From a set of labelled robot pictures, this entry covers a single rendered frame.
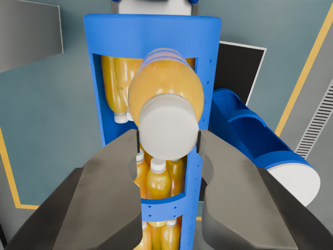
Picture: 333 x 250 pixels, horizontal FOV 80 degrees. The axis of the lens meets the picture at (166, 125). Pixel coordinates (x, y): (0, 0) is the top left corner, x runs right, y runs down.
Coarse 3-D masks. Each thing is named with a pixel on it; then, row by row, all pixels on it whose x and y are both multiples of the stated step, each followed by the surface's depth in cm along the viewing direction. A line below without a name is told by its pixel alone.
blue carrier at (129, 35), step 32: (96, 32) 34; (128, 32) 32; (160, 32) 31; (192, 32) 33; (96, 64) 47; (96, 96) 46; (128, 128) 66; (192, 160) 47; (192, 192) 53; (192, 224) 61
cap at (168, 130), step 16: (144, 112) 13; (160, 112) 12; (176, 112) 12; (192, 112) 13; (144, 128) 12; (160, 128) 12; (176, 128) 12; (192, 128) 12; (144, 144) 13; (160, 144) 13; (176, 144) 13; (192, 144) 13
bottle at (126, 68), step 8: (120, 64) 41; (128, 64) 41; (136, 64) 41; (120, 72) 42; (128, 72) 42; (120, 80) 43; (128, 80) 42; (120, 88) 44; (128, 88) 43; (120, 96) 45; (128, 112) 48
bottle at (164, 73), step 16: (160, 48) 28; (144, 64) 19; (160, 64) 16; (176, 64) 17; (144, 80) 16; (160, 80) 15; (176, 80) 15; (192, 80) 16; (128, 96) 17; (144, 96) 15; (160, 96) 14; (176, 96) 14; (192, 96) 15
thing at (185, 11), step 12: (132, 0) 55; (144, 0) 55; (156, 0) 55; (168, 0) 56; (180, 0) 56; (120, 12) 57; (132, 12) 57; (144, 12) 57; (156, 12) 57; (168, 12) 57; (180, 12) 57
